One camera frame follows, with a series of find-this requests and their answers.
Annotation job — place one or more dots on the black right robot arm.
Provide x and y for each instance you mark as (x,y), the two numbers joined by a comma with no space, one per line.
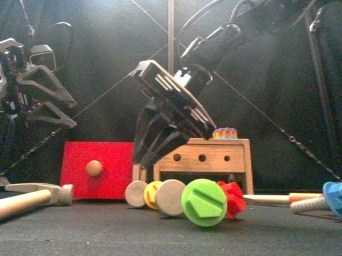
(218,43)

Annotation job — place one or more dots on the grey toy nail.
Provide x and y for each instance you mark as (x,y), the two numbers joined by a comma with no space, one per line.
(135,194)
(169,198)

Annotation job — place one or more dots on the wooden toy workbench with holes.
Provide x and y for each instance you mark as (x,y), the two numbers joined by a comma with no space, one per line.
(214,165)

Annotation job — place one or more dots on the wooden box with red face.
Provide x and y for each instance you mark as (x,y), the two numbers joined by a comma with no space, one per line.
(111,166)

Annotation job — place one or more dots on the stack of coloured toy nuts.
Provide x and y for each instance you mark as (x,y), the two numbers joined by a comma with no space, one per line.
(225,133)

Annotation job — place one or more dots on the orange-headed toy bolt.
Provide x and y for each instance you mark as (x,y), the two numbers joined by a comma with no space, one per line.
(151,195)

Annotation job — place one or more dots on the green-headed toy bolt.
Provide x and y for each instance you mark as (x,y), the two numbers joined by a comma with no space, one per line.
(202,203)

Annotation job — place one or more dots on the red-headed toy bolt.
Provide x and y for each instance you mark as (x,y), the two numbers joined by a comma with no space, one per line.
(234,200)

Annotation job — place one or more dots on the blue-headed toy bolt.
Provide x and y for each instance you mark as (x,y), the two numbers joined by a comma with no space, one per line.
(334,196)

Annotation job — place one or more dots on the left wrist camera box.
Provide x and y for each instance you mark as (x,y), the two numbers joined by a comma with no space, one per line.
(42,56)

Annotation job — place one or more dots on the vertical metal frame pole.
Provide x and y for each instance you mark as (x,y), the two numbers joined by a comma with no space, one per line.
(171,33)

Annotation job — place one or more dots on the black metal frame post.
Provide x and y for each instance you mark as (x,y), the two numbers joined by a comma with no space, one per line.
(321,93)

